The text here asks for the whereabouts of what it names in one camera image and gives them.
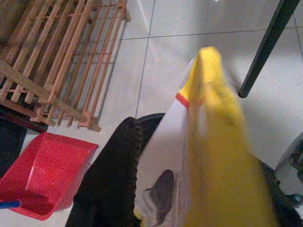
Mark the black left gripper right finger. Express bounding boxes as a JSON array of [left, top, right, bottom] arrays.
[[257, 160, 303, 227]]

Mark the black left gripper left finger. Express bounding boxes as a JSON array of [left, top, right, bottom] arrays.
[[65, 116, 143, 227]]

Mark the yellow white carton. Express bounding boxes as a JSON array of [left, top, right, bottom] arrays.
[[134, 46, 277, 227]]

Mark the red plastic dustpan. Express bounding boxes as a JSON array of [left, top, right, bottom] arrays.
[[0, 132, 99, 221]]

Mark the wooden slatted rack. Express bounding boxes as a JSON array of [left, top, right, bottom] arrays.
[[0, 0, 132, 132]]

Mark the black table leg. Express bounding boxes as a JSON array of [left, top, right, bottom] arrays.
[[238, 0, 301, 99]]

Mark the blue handle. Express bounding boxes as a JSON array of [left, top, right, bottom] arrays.
[[0, 200, 22, 210]]

